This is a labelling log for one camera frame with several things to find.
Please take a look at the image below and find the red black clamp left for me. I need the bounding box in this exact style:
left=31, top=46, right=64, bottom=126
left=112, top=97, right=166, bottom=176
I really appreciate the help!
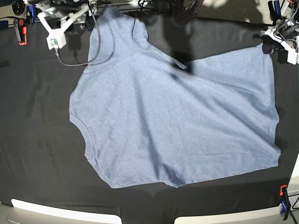
left=13, top=19, right=27, bottom=46

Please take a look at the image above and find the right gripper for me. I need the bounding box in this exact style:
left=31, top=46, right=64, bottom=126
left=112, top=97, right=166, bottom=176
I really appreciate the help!
left=35, top=2, right=91, bottom=32

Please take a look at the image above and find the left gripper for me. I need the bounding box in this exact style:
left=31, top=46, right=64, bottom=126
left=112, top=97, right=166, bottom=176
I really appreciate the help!
left=261, top=19, right=299, bottom=54

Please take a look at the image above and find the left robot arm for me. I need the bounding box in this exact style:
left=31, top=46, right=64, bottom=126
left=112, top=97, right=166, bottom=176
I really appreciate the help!
left=260, top=0, right=299, bottom=57

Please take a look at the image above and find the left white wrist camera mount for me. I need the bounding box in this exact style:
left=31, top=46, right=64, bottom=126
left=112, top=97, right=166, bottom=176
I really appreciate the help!
left=254, top=29, right=299, bottom=65

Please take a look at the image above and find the blue clamp top right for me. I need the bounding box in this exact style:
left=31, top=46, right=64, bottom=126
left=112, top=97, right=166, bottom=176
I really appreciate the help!
left=267, top=0, right=289, bottom=26

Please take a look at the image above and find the light blue t-shirt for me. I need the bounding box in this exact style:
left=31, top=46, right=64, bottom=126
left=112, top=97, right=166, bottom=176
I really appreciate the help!
left=69, top=6, right=280, bottom=188

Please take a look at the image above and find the red blue clamp front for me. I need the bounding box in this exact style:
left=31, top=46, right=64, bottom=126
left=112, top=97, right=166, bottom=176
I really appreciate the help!
left=279, top=184, right=290, bottom=221

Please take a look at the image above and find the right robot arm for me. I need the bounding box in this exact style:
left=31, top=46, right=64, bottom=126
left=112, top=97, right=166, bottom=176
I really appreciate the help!
left=24, top=0, right=91, bottom=33

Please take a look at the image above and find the black table cloth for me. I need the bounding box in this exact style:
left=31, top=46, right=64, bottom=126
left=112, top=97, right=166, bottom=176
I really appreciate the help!
left=0, top=24, right=299, bottom=224

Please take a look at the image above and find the black camera cable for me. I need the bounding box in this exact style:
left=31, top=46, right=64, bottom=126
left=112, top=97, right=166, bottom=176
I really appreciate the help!
left=54, top=7, right=117, bottom=68

